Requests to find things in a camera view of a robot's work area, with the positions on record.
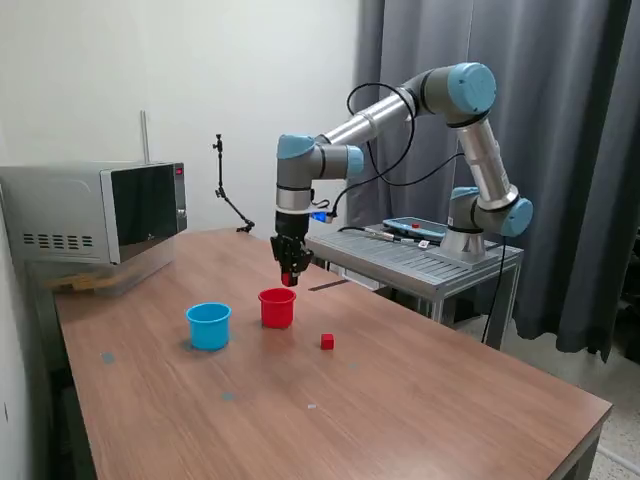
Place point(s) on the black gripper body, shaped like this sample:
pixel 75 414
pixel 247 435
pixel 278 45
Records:
pixel 290 227

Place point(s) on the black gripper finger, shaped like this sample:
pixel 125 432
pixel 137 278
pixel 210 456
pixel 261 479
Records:
pixel 299 260
pixel 276 250

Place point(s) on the red cube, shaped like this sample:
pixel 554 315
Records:
pixel 327 342
pixel 286 278

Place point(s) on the silver blue UR5e robot arm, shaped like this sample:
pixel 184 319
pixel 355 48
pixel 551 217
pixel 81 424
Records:
pixel 380 117

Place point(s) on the dark flat strip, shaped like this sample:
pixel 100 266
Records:
pixel 327 286

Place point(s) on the red plastic cup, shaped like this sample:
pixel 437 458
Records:
pixel 276 312

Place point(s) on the grey metal robot stand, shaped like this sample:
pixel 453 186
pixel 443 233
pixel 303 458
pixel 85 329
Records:
pixel 400 260

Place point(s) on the blue plastic cup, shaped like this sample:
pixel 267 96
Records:
pixel 207 332

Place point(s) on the blue teach pendant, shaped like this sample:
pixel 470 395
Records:
pixel 415 227

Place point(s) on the small white tag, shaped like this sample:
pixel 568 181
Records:
pixel 423 244

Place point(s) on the wooden board stack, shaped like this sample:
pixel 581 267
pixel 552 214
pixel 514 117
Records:
pixel 75 284

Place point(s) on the silver microwave oven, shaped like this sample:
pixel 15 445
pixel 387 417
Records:
pixel 65 210

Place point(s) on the dark grey curtain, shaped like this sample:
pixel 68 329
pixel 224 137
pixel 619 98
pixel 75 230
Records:
pixel 590 175

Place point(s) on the black equipment by curtain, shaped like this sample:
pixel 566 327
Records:
pixel 632 295

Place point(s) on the blue-lit wrist camera box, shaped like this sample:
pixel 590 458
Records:
pixel 322 216

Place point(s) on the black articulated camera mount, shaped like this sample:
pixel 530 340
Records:
pixel 220 170

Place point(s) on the white wall rod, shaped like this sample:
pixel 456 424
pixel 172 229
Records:
pixel 144 135

